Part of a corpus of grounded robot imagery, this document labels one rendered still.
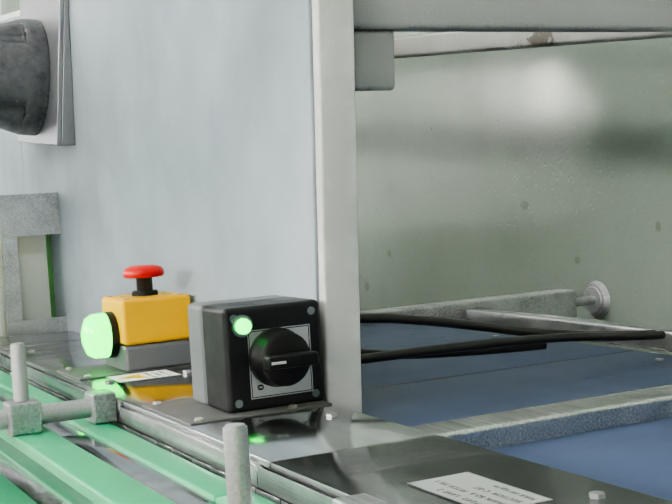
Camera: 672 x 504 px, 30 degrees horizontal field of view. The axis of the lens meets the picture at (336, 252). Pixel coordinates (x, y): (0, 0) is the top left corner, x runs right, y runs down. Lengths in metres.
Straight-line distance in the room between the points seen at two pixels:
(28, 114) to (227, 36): 0.57
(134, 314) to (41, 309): 0.50
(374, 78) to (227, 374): 0.28
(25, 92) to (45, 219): 0.18
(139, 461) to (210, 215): 0.33
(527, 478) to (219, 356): 0.32
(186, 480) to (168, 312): 0.41
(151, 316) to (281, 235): 0.23
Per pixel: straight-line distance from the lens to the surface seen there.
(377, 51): 1.04
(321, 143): 0.97
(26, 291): 1.69
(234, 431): 0.60
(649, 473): 0.80
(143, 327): 1.22
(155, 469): 0.88
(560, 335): 1.16
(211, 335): 0.96
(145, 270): 1.23
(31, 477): 1.26
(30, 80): 1.63
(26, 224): 1.69
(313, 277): 0.99
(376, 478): 0.72
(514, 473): 0.72
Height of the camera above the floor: 1.18
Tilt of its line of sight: 27 degrees down
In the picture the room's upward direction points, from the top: 95 degrees counter-clockwise
